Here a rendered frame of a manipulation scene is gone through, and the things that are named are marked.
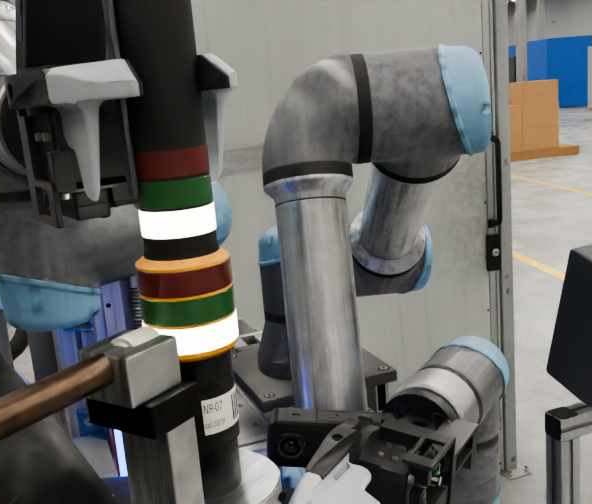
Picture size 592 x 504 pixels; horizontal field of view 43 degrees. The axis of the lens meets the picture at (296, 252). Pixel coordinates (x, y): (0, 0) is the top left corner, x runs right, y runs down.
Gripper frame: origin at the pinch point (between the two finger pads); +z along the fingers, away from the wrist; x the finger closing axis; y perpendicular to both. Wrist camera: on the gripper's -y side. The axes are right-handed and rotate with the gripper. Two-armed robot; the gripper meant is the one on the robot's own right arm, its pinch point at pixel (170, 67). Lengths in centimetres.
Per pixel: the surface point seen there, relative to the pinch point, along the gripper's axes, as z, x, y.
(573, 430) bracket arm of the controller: -27, -59, 46
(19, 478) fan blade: -1.9, 8.4, 16.4
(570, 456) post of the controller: -27, -59, 49
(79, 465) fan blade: -2.6, 5.7, 17.1
